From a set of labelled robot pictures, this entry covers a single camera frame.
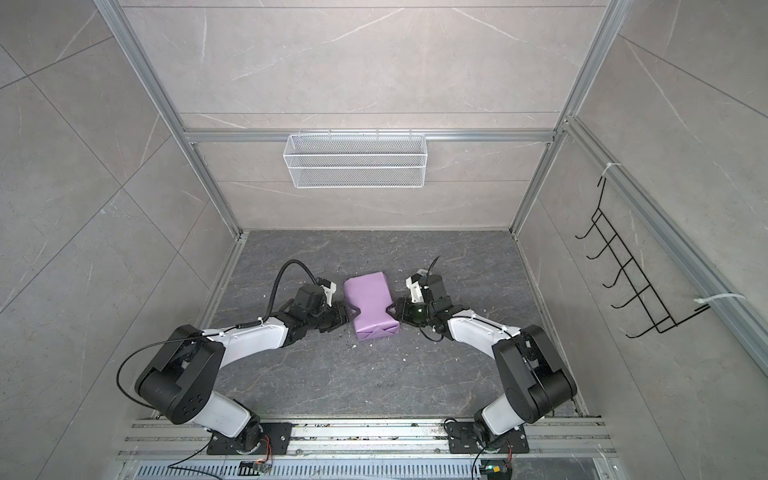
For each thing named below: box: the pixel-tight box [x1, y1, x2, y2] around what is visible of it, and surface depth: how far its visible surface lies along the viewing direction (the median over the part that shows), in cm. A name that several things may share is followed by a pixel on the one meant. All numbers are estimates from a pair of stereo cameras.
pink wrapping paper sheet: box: [344, 271, 400, 341], surface depth 92 cm
